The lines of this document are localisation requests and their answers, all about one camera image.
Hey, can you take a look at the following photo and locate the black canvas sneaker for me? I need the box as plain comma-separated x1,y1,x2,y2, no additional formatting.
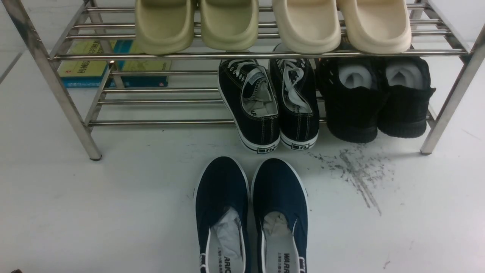
217,59,280,154
268,58,320,151

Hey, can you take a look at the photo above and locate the navy slip-on shoe left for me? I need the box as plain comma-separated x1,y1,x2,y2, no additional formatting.
193,157,251,273

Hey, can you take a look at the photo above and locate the navy slip-on shoe right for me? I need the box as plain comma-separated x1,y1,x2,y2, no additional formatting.
250,158,309,273

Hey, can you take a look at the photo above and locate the cream slipper right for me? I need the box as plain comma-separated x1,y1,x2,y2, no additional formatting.
336,0,412,54

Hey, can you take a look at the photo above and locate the stainless steel shoe rack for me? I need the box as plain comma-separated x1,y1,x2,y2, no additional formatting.
2,0,484,161

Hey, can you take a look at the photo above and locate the cream slipper left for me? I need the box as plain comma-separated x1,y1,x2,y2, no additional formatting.
272,0,341,54

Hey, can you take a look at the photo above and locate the black canvas sneaker left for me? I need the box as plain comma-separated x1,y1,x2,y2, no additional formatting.
217,59,280,154

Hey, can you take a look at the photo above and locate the navy slip-on shoe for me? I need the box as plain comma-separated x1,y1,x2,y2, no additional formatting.
250,158,309,273
193,157,251,273

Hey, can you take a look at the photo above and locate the olive green slipper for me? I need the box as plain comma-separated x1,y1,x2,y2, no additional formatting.
199,0,259,51
135,0,196,55

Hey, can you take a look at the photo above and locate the yellow and teal book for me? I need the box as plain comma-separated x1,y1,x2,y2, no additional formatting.
58,40,171,88

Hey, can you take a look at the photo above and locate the cream slipper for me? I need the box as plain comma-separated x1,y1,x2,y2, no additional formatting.
336,0,412,54
272,0,341,54

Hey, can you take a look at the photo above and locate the black mesh sneaker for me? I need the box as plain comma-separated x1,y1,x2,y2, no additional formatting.
316,57,389,144
377,56,435,138

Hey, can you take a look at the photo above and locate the olive green slipper right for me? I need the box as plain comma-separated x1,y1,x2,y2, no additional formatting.
199,0,259,51

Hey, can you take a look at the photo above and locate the black canvas sneaker right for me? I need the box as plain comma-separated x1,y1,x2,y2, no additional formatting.
268,58,320,151

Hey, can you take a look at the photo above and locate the olive green slipper left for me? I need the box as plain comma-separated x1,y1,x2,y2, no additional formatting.
135,0,196,55

